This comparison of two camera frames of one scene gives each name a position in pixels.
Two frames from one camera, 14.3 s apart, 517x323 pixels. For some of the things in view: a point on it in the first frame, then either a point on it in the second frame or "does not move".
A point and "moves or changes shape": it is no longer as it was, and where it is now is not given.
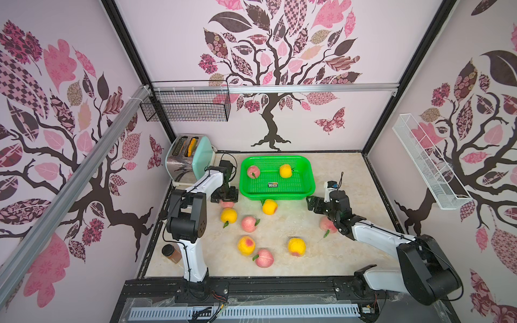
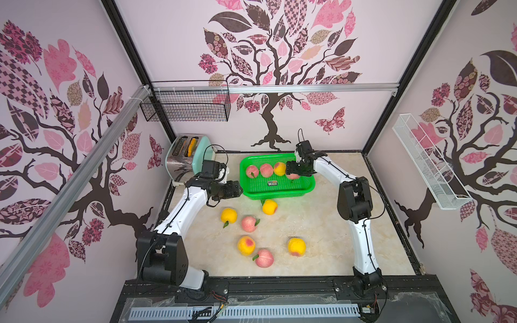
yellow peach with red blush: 286,171 moves or changes shape
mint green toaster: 182,169 does not move
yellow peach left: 228,215 does not move
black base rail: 375,307 does not move
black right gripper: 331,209 -> 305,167
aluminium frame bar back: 268,87 does not move
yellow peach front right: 296,247 does not move
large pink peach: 227,204 -> 266,170
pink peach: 253,171 does not move
